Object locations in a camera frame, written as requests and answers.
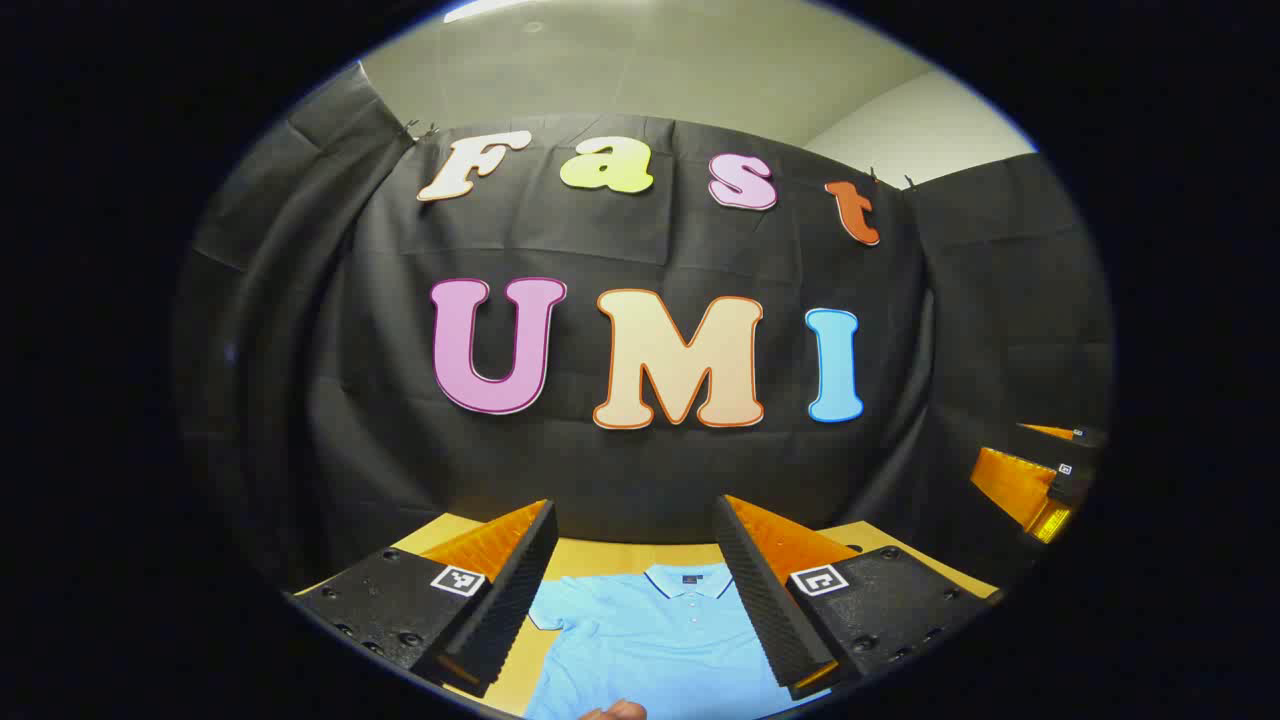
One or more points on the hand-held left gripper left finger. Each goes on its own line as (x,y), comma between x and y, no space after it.
(510,600)

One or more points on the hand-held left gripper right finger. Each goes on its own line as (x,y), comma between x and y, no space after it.
(760,600)

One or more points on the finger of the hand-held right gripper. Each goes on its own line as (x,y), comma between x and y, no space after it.
(1015,485)
(1060,432)

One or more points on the light blue polo T-shirt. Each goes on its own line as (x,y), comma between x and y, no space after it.
(650,640)

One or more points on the black backdrop cloth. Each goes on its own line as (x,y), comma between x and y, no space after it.
(640,250)

